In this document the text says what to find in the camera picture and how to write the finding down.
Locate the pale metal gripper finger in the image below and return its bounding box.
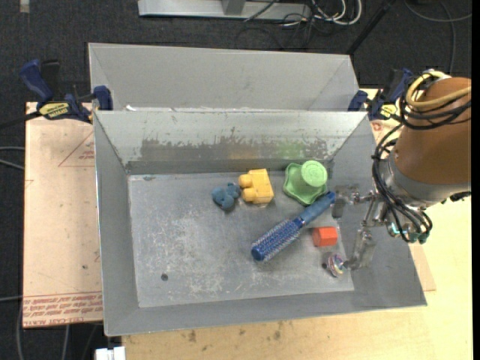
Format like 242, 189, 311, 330
343, 227, 377, 270
331, 187, 367, 218

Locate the small multicoloured spinning top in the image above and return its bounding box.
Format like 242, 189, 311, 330
321, 252, 346, 277

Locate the orange-red block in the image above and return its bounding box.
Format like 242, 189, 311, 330
311, 226, 339, 248

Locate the green toy cup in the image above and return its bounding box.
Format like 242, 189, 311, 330
282, 159, 329, 206

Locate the blue hairbrush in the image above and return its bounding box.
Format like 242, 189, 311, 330
250, 190, 337, 264

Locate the yellow toy building block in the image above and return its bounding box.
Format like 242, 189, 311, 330
238, 168, 275, 205

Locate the blue lumpy toy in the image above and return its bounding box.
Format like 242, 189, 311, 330
211, 181, 242, 212

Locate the grey metal bin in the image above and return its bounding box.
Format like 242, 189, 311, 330
88, 42, 428, 338

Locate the brown cardboard board red print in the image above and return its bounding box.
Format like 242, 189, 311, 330
22, 101, 438, 329

